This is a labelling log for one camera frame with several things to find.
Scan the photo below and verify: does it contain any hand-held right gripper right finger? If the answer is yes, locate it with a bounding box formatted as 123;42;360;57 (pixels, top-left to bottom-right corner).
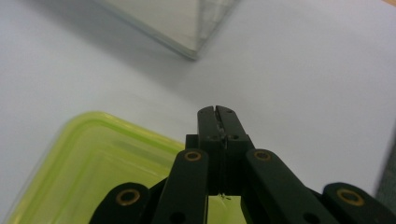
215;105;256;197

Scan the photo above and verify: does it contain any white wire rack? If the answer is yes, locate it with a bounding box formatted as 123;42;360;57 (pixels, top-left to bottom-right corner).
94;0;241;62

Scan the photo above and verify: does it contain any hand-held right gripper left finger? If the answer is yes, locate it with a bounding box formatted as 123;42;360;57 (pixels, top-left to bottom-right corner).
185;105;226;197

